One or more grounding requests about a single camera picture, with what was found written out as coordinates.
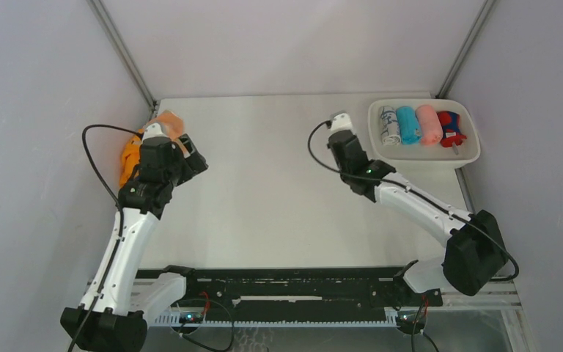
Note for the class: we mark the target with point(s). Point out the peach patterned towel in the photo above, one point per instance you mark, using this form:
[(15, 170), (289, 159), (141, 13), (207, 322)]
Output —
[(174, 126)]

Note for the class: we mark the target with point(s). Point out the corner aluminium post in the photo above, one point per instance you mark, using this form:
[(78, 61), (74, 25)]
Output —
[(471, 38), (104, 18)]

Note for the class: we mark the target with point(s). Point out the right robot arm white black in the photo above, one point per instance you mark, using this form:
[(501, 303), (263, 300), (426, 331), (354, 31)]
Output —
[(473, 248)]

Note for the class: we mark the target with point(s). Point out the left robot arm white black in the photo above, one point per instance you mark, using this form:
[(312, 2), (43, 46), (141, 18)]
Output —
[(108, 317)]

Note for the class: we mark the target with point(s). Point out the cyan rolled towel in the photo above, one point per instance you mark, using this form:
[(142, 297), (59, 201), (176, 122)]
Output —
[(410, 130)]

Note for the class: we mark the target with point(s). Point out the red blue rolled towel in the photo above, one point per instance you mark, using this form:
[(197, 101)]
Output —
[(450, 124)]

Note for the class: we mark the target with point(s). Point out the white plastic basket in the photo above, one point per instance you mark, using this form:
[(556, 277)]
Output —
[(417, 155)]

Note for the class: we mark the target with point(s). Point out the aluminium frame rail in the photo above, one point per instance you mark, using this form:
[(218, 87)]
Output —
[(495, 297)]

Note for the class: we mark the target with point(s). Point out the white patterned rolled towel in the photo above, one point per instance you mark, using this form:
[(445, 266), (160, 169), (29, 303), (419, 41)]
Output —
[(390, 128)]

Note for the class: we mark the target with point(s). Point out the orange towel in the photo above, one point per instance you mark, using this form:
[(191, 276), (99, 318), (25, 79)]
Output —
[(129, 158)]

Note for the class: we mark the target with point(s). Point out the left corner aluminium post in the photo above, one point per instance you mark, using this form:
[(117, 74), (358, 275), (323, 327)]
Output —
[(104, 18)]

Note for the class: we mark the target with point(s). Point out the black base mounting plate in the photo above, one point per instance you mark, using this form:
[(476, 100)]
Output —
[(364, 295)]

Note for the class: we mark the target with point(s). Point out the right corner aluminium post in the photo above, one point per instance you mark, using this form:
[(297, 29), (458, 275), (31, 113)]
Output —
[(471, 38)]

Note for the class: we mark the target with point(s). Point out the pink rolled towel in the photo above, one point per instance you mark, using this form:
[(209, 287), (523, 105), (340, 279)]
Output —
[(430, 125)]

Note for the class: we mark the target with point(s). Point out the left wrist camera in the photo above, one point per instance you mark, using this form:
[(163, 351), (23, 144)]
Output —
[(153, 130)]

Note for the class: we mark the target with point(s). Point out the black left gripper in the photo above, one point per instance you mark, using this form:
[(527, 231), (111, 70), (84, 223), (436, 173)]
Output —
[(192, 165)]

